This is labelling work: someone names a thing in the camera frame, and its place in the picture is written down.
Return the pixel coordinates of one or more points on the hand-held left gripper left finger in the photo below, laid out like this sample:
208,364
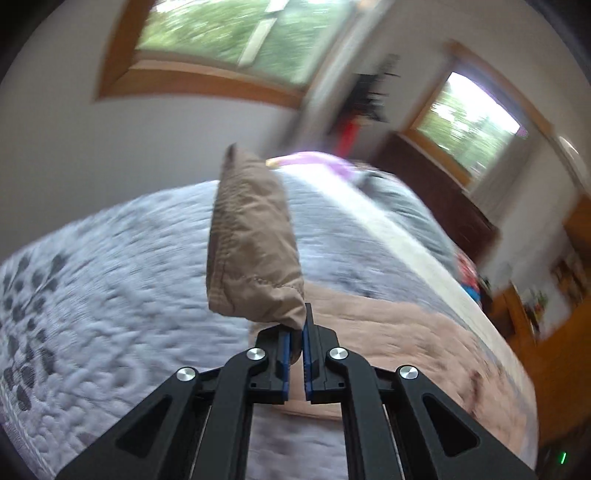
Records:
285,364

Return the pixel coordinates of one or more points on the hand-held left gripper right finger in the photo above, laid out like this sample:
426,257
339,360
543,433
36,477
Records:
308,369

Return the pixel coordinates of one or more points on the tan quilted blanket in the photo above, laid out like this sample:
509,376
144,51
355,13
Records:
249,240

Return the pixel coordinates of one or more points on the blue cloth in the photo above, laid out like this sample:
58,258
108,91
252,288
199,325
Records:
472,291

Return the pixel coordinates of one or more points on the bed with grey quilt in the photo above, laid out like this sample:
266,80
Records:
115,300

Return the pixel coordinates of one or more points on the red patterned cloth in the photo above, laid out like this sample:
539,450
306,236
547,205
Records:
465,270

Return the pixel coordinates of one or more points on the grey pillow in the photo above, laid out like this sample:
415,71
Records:
401,198

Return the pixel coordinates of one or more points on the wooden cabinet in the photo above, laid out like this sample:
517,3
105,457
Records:
517,318

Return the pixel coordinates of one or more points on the dark wooden headboard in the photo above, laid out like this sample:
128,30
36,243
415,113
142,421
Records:
434,194

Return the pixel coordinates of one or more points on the red object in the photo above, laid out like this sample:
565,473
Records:
349,136

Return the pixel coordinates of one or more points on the small potted plant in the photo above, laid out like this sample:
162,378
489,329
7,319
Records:
538,304

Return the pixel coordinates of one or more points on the black corner stand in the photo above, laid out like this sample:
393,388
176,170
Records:
369,99

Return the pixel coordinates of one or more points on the white curtain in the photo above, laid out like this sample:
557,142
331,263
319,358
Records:
323,83
531,184

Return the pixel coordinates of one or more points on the small wooden-framed window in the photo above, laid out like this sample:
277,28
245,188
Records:
471,120

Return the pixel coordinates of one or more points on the large wooden-framed window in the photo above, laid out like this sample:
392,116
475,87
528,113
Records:
207,32

